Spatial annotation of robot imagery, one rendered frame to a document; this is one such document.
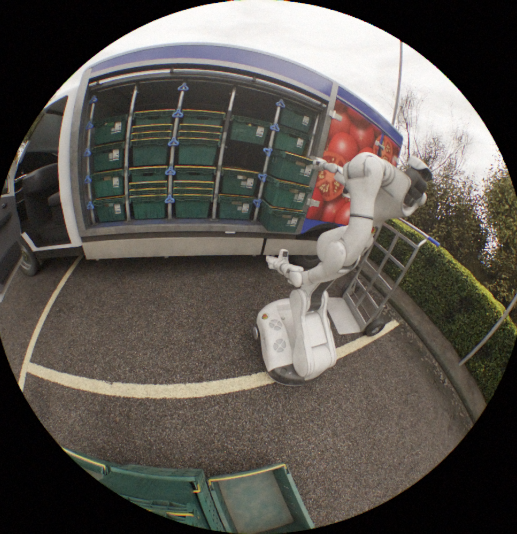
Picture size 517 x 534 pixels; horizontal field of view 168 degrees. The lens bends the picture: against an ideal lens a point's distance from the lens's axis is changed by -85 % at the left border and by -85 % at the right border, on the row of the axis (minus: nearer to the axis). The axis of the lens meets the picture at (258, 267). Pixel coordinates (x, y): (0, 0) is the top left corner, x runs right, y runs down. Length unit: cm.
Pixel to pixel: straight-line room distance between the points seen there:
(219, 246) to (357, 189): 152
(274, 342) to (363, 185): 101
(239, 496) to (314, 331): 121
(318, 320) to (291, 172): 126
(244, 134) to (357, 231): 149
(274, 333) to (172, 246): 126
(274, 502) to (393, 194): 167
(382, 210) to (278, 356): 102
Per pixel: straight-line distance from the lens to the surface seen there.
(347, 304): 235
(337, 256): 56
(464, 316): 346
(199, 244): 180
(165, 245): 182
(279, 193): 167
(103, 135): 203
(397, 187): 68
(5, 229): 272
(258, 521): 146
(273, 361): 121
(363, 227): 54
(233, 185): 181
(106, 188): 201
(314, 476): 146
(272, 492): 138
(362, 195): 55
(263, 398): 135
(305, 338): 109
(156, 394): 138
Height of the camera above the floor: 129
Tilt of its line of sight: 33 degrees down
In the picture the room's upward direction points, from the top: 13 degrees clockwise
